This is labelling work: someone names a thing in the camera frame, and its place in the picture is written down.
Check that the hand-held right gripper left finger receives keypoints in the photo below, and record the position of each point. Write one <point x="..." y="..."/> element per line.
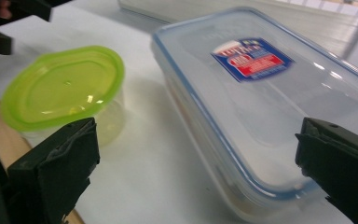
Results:
<point x="56" y="168"/>

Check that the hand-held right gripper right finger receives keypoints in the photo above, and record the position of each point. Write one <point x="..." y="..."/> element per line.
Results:
<point x="341" y="165"/>

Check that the round container with green lid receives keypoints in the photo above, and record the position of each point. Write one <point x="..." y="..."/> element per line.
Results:
<point x="62" y="87"/>

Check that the clear rectangular container blue-rimmed lid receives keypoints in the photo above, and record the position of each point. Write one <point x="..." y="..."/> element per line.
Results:
<point x="261" y="109"/>

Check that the white table mat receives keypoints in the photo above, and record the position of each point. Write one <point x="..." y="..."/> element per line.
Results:
<point x="143" y="161"/>

